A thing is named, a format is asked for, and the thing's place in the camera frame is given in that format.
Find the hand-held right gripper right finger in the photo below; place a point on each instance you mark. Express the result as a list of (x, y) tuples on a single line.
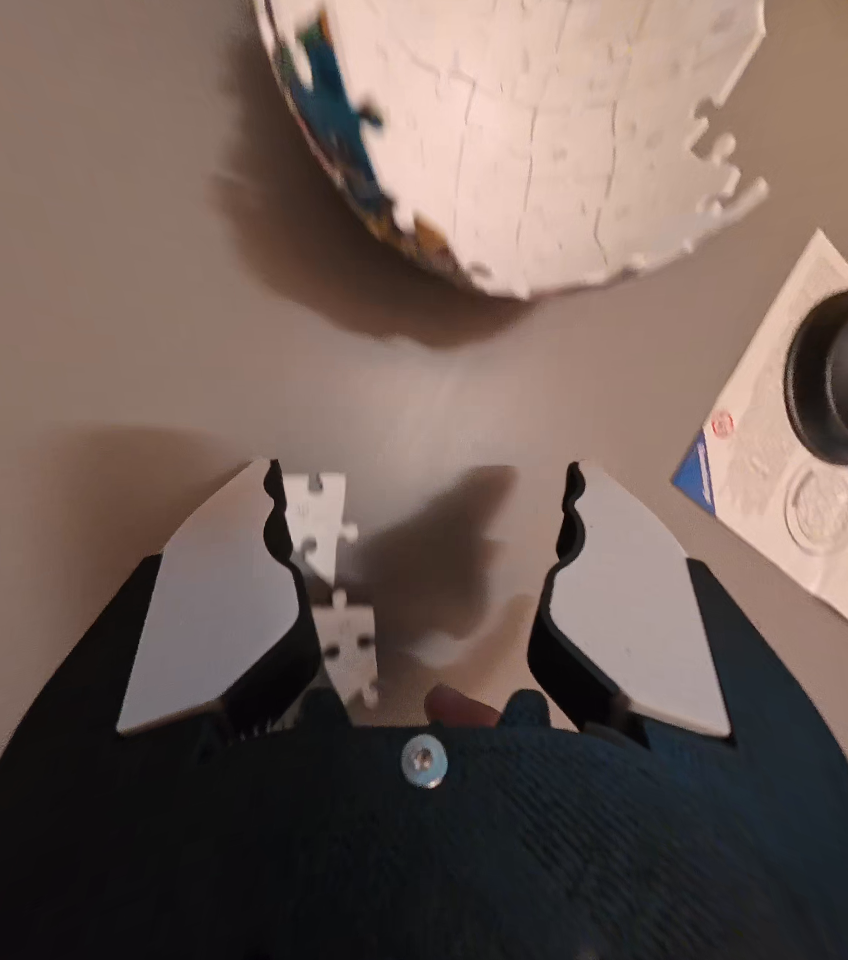
[(633, 607)]

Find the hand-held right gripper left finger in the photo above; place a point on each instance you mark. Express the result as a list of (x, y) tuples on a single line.
[(214, 615)]

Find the white puzzle piece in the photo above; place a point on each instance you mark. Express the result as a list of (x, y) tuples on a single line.
[(349, 645), (315, 517)]

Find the partly built puzzle ball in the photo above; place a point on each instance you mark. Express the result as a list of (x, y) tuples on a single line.
[(544, 150)]

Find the puzzle instruction leaflet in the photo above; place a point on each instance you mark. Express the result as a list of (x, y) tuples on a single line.
[(761, 420)]

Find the person's right hand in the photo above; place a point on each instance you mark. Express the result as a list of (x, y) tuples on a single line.
[(461, 709)]

